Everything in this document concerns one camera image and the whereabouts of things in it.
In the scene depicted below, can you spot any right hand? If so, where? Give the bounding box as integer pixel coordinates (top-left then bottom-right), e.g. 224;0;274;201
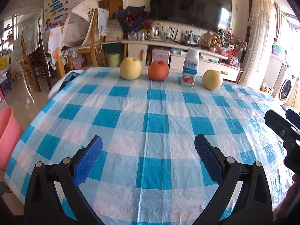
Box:
280;174;299;213

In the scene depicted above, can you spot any washing machine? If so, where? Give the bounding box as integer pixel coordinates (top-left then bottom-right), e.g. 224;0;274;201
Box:
277;71;298;105

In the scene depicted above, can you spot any pink plastic bucket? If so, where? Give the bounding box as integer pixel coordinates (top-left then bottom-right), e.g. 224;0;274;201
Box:
0;107;23;170

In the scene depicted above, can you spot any yellow pear right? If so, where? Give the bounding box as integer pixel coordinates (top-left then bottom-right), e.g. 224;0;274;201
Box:
202;70;223;91

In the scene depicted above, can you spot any blue checkered tablecloth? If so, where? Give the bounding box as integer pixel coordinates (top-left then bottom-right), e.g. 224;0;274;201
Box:
4;67;292;224

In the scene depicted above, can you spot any white yogurt bottle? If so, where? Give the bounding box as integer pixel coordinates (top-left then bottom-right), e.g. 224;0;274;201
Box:
181;48;200;88

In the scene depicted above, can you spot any white lace curtain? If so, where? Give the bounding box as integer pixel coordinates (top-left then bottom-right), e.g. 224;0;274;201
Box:
239;0;276;90

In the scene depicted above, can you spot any red apple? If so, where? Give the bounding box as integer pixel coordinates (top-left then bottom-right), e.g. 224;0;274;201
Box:
147;60;169;81

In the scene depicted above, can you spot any dark wooden chair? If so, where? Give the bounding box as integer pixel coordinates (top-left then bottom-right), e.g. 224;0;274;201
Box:
22;18;52;92

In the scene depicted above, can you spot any pink storage box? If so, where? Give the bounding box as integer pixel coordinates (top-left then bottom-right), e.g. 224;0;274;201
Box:
151;48;170;64

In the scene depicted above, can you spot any black flat television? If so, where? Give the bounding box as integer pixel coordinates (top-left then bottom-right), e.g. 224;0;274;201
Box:
149;0;232;33

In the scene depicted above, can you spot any white tv cabinet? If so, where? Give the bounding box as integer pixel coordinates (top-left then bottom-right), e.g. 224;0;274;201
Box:
121;40;243;83

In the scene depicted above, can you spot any white electric kettle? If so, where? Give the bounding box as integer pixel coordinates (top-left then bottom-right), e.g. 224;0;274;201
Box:
148;23;164;40

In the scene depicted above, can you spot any green waste bin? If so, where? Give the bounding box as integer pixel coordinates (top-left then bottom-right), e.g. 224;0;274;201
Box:
105;52;122;68

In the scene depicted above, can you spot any wooden chair with cushion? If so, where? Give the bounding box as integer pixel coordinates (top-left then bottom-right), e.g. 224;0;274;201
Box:
62;0;109;70

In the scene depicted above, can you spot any dark flower bouquet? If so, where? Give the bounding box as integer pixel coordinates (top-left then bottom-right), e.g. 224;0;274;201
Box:
115;6;149;33

